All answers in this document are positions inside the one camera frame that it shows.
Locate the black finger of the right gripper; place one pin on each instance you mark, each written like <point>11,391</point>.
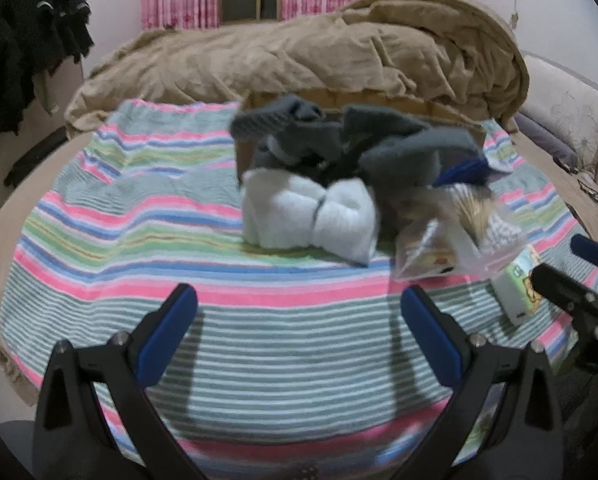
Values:
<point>563,291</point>

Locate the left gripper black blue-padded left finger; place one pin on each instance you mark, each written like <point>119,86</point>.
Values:
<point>72,439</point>

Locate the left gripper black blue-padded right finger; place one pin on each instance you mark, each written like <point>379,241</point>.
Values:
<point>525,439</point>

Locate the small green white carton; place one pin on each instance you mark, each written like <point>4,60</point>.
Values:
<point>513,289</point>

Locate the blue tissue pack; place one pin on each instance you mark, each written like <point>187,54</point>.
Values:
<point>474,171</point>

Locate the grey fleece glove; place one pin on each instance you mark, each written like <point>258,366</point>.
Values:
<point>385,146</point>

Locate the brown cardboard box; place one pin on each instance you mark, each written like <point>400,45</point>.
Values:
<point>333,103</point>

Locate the white sock pair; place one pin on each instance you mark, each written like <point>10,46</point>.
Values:
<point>282,210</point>

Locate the dark grey sock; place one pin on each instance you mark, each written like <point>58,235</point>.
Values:
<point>290,133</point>

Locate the grey pillow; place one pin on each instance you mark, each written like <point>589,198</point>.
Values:
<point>560,152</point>

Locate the white embroidered pillow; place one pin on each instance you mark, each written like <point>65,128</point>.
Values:
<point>566,106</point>

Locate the striped pastel towel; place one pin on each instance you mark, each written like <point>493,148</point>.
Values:
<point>295,355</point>

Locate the tan crumpled duvet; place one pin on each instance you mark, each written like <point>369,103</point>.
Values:
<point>452,52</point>

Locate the dark hanging clothes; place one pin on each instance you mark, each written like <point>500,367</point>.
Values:
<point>36,37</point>

